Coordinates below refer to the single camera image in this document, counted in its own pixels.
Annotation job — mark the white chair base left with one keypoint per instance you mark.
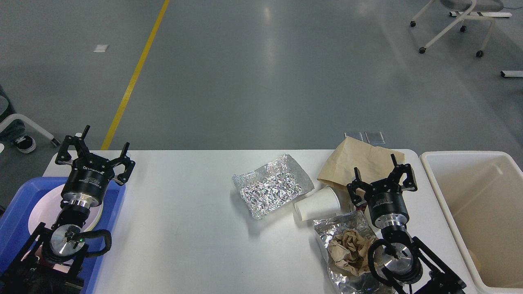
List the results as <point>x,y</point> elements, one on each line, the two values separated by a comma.
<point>27,121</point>

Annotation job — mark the aluminium foil tray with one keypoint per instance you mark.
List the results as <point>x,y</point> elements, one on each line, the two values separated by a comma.
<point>272,185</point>

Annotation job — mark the crumpled brown paper ball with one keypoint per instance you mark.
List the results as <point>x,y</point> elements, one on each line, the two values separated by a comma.
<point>349,251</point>

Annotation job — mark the beige plastic bin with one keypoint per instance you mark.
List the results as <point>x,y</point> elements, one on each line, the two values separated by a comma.
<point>481,196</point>

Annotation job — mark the pink plate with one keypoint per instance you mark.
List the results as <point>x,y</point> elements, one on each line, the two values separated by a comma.
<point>46,209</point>

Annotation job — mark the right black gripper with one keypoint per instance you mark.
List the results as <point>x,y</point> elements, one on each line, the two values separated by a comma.
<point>385,208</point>

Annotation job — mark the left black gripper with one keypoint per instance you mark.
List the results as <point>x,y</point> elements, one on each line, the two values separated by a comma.
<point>88,181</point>

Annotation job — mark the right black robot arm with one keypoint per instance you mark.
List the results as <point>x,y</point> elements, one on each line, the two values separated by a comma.
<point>397,258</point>

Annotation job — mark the pink ribbed mug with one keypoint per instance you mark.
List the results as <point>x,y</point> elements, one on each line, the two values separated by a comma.
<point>56,266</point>

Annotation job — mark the white bar on floor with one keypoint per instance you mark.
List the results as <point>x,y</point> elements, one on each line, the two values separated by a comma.
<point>511,73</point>

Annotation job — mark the light green plate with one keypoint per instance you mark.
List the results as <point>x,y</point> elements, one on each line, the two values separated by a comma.
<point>95,214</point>

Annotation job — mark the brown paper bag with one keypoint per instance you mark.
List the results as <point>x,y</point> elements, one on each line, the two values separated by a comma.
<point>374,163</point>

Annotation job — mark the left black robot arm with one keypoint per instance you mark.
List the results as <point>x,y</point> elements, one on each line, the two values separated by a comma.
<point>51,259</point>

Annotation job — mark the white rolling chair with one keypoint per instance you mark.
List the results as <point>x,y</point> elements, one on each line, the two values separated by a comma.
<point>477,10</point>

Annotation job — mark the white paper cup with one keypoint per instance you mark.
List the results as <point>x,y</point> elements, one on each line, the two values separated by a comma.
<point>324,202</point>

